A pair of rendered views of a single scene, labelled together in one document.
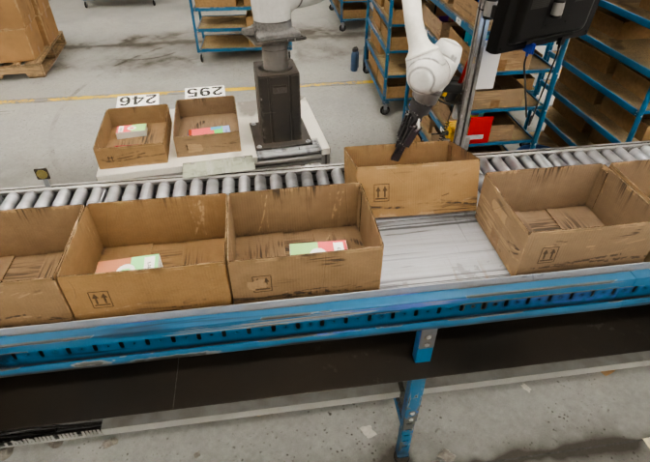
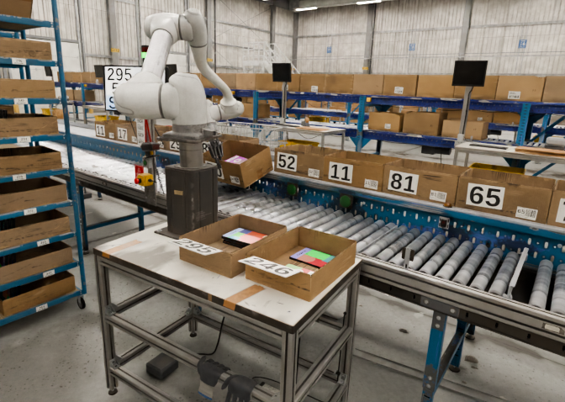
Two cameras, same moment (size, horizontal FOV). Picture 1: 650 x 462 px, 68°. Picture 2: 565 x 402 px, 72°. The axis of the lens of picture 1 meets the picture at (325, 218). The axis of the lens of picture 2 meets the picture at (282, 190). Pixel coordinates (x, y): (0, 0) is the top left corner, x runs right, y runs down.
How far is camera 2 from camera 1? 3.51 m
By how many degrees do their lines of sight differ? 112
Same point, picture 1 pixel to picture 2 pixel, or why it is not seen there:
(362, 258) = (304, 149)
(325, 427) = not seen: hidden behind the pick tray
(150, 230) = (357, 179)
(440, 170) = (242, 145)
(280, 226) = (303, 173)
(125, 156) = (330, 244)
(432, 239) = not seen: hidden behind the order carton
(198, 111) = (212, 263)
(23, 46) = not seen: outside the picture
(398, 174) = (256, 147)
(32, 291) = (412, 165)
